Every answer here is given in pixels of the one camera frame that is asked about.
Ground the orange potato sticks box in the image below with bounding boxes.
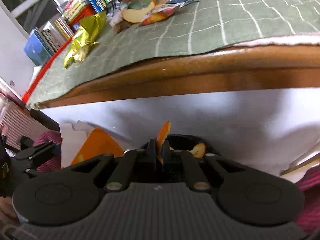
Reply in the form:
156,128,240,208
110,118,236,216
60,120,129,168

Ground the gold foil wrapper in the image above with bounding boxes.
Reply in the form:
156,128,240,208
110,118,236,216
63,11,106,69

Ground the colourful snack wrapper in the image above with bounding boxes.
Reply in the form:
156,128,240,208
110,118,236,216
139,0,200,26

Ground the upright books far left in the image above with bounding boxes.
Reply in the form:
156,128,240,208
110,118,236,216
23,16,74,66

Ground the stack of flat books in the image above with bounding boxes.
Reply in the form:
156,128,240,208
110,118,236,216
60,0,85,22

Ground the red tray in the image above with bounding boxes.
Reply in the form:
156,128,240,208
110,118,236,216
22,38,72,103

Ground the magenta knitted sleeve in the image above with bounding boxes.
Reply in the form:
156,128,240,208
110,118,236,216
296,165,319,234

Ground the green checked tablecloth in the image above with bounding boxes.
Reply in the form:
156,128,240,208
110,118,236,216
27,0,319,109

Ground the red crate left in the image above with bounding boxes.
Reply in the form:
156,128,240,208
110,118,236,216
68,4,95,33

